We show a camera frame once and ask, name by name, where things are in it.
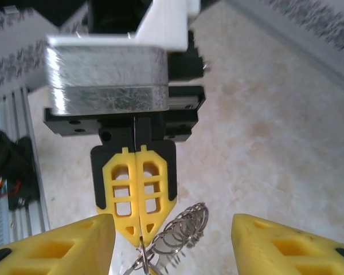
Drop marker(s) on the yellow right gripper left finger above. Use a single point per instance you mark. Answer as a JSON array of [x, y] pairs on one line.
[[83, 257]]

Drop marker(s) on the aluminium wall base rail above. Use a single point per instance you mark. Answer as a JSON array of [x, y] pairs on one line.
[[304, 48]]

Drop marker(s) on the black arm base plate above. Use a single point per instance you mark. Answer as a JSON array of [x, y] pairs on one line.
[[24, 172]]

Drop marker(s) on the long aluminium mounting rail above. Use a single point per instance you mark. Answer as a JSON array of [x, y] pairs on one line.
[[17, 114]]

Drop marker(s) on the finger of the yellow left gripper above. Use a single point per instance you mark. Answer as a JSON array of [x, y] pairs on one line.
[[172, 172], [99, 177]]

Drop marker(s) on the yellow key tag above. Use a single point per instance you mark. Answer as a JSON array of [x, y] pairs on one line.
[[153, 270]]

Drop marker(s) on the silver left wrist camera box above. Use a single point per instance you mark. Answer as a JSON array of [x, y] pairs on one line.
[[103, 80]]

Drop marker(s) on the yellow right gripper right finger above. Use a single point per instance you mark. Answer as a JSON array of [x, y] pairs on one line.
[[261, 252]]

